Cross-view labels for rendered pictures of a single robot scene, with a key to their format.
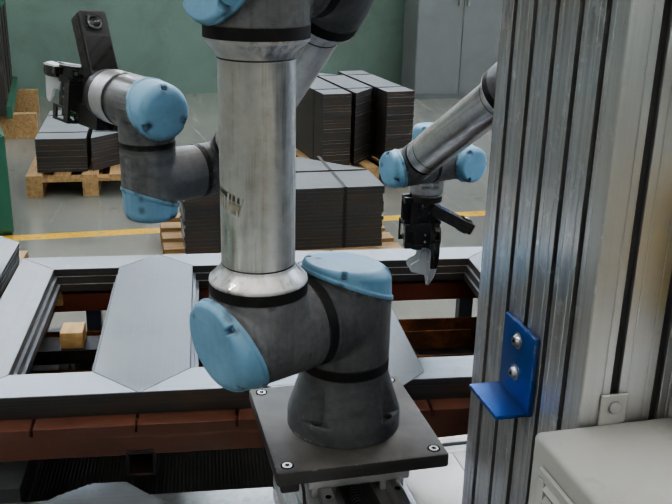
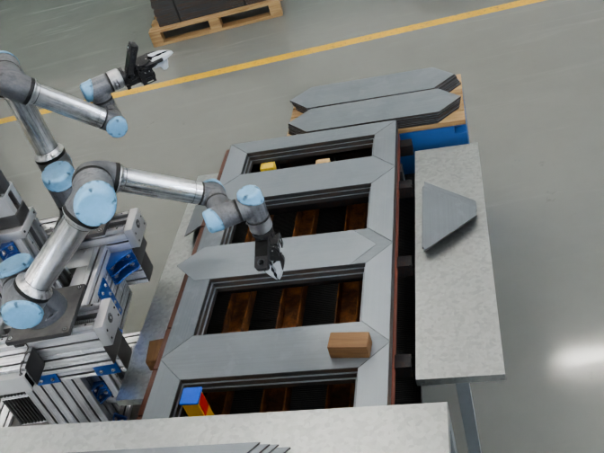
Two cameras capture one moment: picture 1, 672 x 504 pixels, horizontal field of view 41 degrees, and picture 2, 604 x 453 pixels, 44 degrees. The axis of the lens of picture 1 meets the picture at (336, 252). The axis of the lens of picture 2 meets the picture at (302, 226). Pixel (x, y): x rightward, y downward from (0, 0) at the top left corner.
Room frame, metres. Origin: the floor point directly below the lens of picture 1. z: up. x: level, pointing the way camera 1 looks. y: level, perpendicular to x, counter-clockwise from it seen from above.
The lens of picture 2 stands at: (2.85, -1.82, 2.53)
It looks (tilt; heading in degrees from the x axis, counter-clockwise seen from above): 38 degrees down; 116
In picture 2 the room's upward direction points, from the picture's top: 18 degrees counter-clockwise
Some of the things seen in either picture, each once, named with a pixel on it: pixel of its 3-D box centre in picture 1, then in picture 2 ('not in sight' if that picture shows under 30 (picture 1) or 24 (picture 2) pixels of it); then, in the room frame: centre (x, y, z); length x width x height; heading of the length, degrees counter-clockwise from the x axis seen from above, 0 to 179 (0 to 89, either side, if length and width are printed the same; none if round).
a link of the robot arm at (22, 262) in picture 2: not in sight; (22, 277); (1.20, -0.50, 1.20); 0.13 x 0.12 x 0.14; 123
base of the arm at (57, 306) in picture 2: not in sight; (39, 301); (1.20, -0.49, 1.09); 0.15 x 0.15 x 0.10
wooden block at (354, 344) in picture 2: not in sight; (350, 344); (2.20, -0.46, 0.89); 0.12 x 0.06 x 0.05; 3
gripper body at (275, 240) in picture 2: (421, 220); (267, 241); (1.90, -0.19, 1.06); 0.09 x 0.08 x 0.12; 98
